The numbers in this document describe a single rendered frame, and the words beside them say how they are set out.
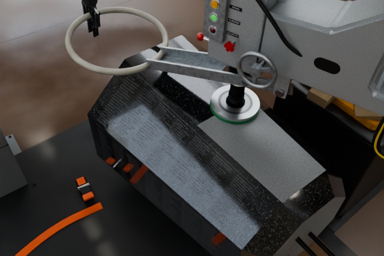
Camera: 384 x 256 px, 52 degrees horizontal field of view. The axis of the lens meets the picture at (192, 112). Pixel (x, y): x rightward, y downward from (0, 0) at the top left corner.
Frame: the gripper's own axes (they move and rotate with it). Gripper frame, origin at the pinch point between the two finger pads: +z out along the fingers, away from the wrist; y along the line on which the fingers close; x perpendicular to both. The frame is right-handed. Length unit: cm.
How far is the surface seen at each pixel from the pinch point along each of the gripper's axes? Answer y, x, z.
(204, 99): 75, 9, -5
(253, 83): 99, 3, -39
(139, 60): 34.7, 3.6, -1.2
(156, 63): 51, 0, -14
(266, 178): 120, -3, -9
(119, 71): 42.8, -13.8, -10.8
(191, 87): 65, 10, -4
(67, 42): 13.5, -21.6, -10.8
